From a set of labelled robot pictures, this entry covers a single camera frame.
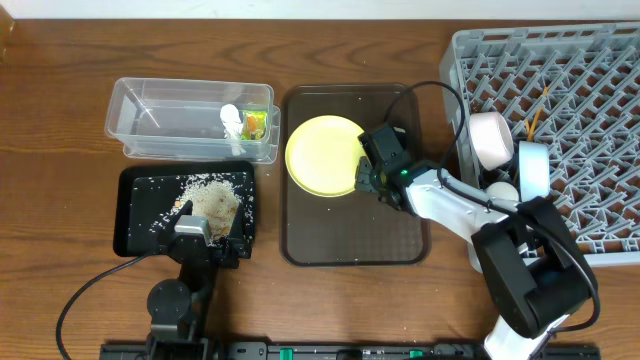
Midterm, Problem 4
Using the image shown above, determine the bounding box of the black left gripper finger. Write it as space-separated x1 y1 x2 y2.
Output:
165 200 193 231
228 203 252 259

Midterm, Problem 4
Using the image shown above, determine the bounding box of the yellow plate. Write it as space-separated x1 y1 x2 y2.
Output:
285 115 365 198

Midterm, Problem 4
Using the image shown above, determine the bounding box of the orange green snack wrapper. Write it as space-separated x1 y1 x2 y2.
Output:
241 110 267 140

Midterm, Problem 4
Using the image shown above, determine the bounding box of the pink white bowl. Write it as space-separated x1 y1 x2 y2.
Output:
469 112 514 171

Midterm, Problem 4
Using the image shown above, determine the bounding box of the white cup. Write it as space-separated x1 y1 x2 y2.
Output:
485 182 520 202

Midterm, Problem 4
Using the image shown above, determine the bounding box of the blue bowl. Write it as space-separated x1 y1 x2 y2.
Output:
518 141 550 202

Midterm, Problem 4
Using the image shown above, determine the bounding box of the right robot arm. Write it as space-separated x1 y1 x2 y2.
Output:
356 124 600 359

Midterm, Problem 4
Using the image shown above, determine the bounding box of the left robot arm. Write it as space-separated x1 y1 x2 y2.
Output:
147 201 252 341

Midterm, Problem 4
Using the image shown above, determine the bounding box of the black waste tray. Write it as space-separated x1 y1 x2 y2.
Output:
113 161 256 257

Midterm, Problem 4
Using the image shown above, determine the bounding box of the clear plastic waste bin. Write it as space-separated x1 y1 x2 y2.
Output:
105 77 280 164

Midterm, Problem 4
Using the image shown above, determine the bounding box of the grey dishwasher rack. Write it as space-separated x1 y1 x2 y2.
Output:
440 23 639 267

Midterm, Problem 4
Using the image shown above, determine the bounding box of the spilled rice pile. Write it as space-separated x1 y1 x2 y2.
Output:
150 172 255 246

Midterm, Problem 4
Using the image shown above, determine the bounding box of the dark brown serving tray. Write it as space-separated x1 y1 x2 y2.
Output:
280 83 431 267

